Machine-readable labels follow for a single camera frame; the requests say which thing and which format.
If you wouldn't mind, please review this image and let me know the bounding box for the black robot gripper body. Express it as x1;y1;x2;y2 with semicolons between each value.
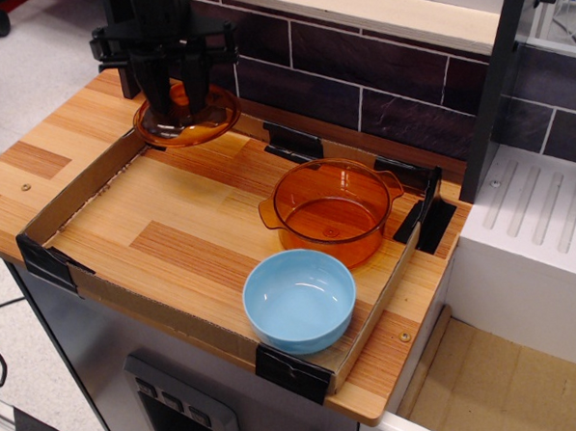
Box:
90;0;239;68

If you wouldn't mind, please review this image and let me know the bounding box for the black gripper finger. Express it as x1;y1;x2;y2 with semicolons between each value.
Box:
179;55;210;116
131;58;172;120

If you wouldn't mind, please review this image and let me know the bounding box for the orange glass pot lid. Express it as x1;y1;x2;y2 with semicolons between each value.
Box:
133;81;241;148

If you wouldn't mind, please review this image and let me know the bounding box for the orange glass pot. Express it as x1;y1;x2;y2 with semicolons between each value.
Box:
259;158;403;268

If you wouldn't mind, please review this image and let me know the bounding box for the cardboard fence with black tape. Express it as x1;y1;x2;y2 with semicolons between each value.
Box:
16;132;459;410

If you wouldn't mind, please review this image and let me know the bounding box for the light blue bowl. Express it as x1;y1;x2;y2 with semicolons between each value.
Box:
243;249;357;355

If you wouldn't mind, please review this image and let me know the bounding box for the dark grey shelf upright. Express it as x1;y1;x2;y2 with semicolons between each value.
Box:
460;0;525;203

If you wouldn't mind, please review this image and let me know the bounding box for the white sink drainboard unit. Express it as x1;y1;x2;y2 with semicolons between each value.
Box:
446;147;576;363

